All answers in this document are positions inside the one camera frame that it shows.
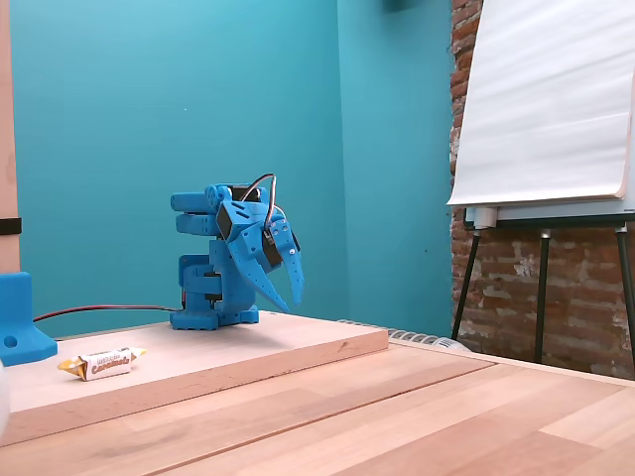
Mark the blue printed post bracket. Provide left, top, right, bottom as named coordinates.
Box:
left=0, top=271, right=59, bottom=367

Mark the white flipchart paper pad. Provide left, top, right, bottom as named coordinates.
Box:
left=445, top=0, right=635, bottom=207

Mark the wooden post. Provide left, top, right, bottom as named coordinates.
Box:
left=0, top=0, right=24, bottom=277

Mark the flipchart easel with black legs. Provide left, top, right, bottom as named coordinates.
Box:
left=450, top=200, right=635, bottom=372

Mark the wooden base board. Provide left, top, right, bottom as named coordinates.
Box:
left=0, top=310, right=389, bottom=447

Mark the white radiator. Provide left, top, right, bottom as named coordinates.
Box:
left=336, top=318, right=470, bottom=353

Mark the wrist servo wire loop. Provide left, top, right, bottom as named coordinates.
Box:
left=241, top=172, right=290, bottom=235

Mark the red and black power cable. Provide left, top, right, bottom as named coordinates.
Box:
left=32, top=303, right=183, bottom=323

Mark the caramel sweet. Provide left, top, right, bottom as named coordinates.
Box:
left=57, top=346, right=149, bottom=383

